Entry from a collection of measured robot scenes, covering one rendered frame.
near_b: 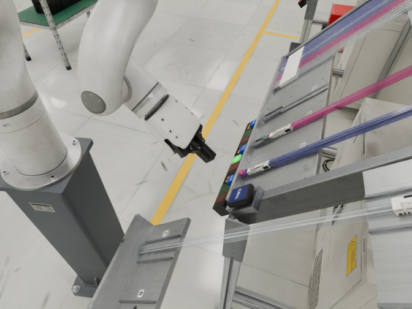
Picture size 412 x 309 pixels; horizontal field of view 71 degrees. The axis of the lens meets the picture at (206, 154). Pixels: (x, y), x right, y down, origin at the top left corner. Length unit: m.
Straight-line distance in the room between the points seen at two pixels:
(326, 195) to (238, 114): 1.53
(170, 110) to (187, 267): 0.87
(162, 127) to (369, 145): 0.66
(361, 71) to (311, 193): 1.57
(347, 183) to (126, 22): 0.42
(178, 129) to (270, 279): 0.91
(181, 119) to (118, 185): 1.05
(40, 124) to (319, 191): 0.58
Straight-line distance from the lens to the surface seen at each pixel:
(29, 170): 0.78
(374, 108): 1.18
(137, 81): 0.59
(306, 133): 0.65
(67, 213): 0.85
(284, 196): 0.54
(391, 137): 1.08
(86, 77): 0.53
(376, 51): 1.98
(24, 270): 1.55
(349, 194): 0.51
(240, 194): 0.55
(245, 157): 0.70
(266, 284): 1.34
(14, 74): 0.67
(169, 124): 0.60
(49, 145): 0.75
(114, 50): 0.50
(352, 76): 2.04
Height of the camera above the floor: 1.25
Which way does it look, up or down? 47 degrees down
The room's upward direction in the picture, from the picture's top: straight up
